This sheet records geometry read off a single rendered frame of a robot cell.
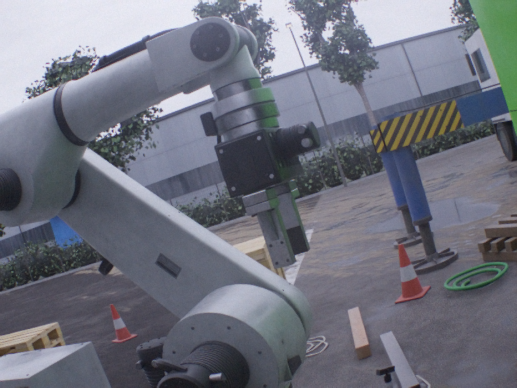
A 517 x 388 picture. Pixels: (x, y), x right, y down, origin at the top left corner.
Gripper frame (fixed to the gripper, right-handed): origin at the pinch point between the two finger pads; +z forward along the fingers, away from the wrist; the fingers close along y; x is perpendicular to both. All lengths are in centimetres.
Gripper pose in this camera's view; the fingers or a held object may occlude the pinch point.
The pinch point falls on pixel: (289, 245)
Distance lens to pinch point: 152.6
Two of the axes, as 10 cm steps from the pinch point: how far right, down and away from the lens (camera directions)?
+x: 9.0, -2.9, -3.3
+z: 3.1, 9.5, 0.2
